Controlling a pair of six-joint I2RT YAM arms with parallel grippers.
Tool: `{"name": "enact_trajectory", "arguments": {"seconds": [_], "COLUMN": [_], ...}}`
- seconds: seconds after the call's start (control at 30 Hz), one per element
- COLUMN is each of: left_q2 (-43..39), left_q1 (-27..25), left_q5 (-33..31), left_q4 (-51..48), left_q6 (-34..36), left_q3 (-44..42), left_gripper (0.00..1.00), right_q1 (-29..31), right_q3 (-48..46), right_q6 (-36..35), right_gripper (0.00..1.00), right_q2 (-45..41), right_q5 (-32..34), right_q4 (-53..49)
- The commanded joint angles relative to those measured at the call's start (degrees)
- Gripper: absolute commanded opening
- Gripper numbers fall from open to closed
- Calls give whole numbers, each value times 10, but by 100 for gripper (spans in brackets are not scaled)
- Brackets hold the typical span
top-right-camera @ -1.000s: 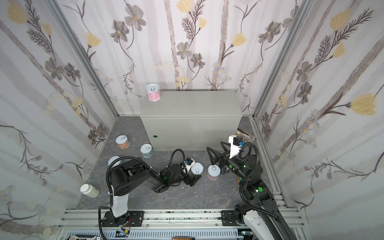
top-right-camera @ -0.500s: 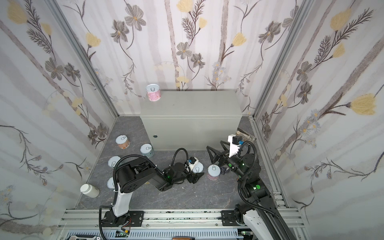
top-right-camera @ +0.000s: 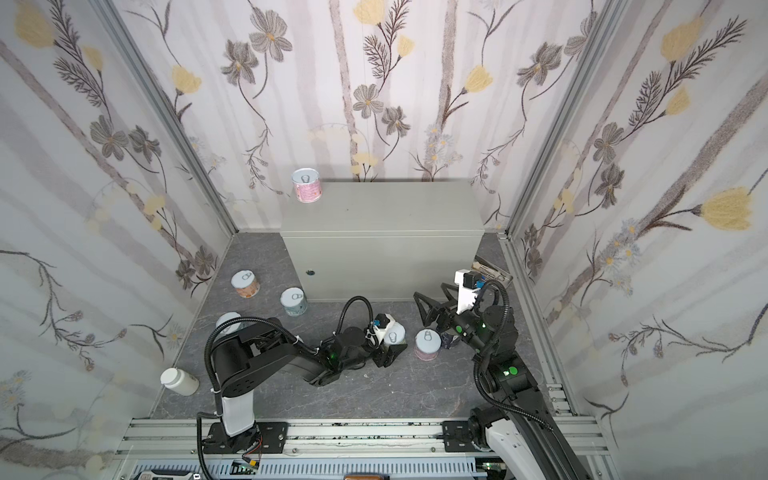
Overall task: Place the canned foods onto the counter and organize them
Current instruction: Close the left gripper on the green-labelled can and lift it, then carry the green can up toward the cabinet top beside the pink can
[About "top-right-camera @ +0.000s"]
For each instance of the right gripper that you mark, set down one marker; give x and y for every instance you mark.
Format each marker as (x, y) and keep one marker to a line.
(448, 315)

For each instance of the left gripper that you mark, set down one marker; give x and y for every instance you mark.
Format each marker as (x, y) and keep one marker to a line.
(383, 349)

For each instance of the green label can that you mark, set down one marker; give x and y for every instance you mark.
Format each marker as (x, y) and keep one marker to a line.
(395, 334)

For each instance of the pink label can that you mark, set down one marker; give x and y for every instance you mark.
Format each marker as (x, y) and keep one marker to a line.
(428, 344)
(307, 185)

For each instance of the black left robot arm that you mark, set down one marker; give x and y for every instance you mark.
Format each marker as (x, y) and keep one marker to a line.
(244, 352)

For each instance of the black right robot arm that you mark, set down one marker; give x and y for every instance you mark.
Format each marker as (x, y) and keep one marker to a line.
(516, 425)

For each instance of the grey metal cabinet counter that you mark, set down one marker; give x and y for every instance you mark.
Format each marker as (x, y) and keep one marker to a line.
(384, 241)

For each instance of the small tray of items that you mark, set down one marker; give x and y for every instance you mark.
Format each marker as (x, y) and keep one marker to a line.
(491, 271)

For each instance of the teal label can near cabinet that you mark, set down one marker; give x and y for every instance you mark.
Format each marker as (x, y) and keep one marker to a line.
(293, 301)

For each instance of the orange label can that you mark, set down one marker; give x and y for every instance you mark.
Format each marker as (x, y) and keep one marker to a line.
(245, 283)

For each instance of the teal label can left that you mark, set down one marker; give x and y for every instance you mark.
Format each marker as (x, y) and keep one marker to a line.
(227, 319)

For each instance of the white plastic bottle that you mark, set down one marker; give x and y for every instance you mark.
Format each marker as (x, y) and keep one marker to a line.
(179, 381)

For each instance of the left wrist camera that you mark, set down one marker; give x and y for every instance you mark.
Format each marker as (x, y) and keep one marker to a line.
(381, 323)

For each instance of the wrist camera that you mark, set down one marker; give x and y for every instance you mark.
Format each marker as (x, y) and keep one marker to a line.
(469, 283)
(381, 323)

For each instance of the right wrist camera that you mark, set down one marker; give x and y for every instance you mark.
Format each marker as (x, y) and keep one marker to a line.
(469, 283)

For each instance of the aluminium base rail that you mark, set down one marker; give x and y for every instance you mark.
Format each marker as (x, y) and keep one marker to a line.
(310, 448)

